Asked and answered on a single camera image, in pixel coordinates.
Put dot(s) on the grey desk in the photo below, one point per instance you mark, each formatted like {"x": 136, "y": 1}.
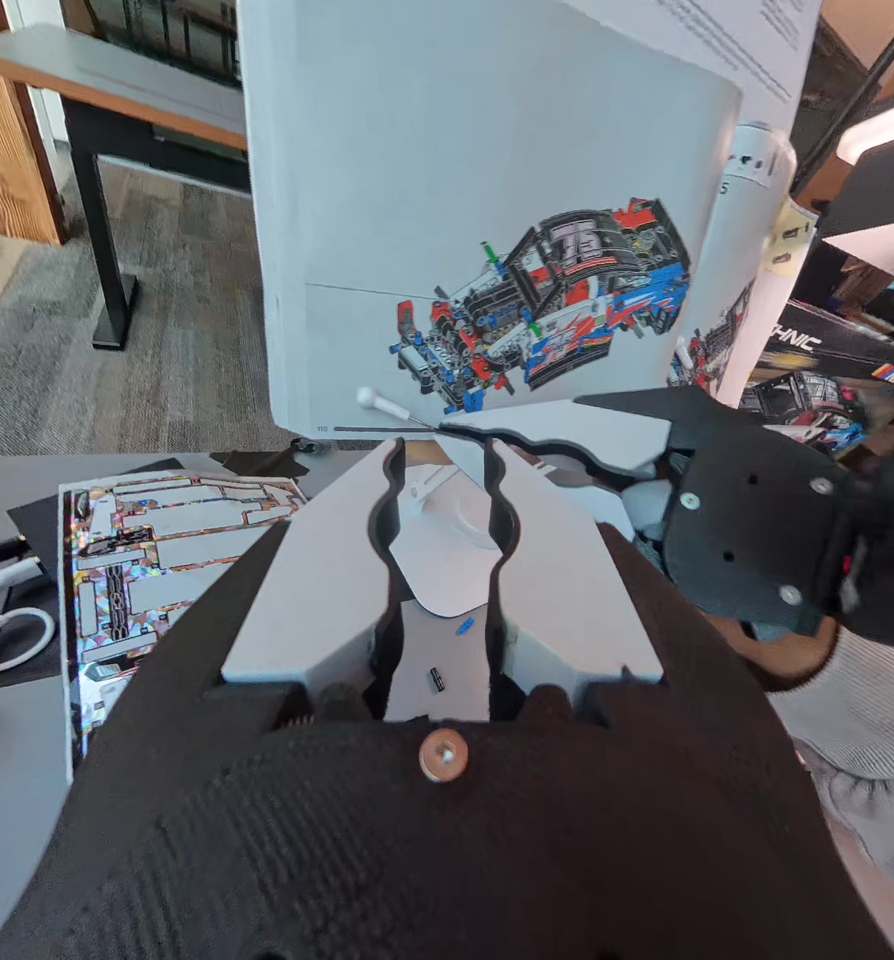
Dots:
{"x": 12, "y": 750}

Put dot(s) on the studio light panel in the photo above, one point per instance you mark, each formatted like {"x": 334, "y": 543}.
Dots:
{"x": 882, "y": 172}

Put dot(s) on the black pin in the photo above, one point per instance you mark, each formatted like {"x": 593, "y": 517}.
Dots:
{"x": 437, "y": 679}

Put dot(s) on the person's right forearm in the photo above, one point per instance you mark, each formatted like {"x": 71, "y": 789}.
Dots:
{"x": 867, "y": 750}

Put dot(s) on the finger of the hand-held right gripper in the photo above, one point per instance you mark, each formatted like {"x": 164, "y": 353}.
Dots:
{"x": 597, "y": 431}
{"x": 646, "y": 510}

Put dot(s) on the white book stand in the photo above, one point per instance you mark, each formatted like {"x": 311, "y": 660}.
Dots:
{"x": 447, "y": 555}

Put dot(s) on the black toy car set box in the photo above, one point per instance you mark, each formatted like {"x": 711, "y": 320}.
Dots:
{"x": 814, "y": 375}

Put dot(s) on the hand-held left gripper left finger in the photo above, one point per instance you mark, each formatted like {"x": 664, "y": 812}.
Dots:
{"x": 312, "y": 592}

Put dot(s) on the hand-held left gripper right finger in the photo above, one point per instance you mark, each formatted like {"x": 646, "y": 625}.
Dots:
{"x": 582, "y": 600}

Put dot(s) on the white printed instruction sheet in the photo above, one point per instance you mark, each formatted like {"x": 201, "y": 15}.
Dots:
{"x": 754, "y": 37}

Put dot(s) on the toy car building manual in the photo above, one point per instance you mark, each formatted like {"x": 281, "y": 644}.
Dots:
{"x": 454, "y": 150}

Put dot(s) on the blue pin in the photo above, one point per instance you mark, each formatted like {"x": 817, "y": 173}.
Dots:
{"x": 464, "y": 627}

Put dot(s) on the person's right hand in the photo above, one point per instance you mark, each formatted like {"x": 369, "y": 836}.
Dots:
{"x": 777, "y": 652}

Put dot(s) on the background wooden edged table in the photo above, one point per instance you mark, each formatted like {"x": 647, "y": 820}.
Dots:
{"x": 117, "y": 75}

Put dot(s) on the holographic sticker sheet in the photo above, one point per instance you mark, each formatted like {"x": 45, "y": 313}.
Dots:
{"x": 139, "y": 562}

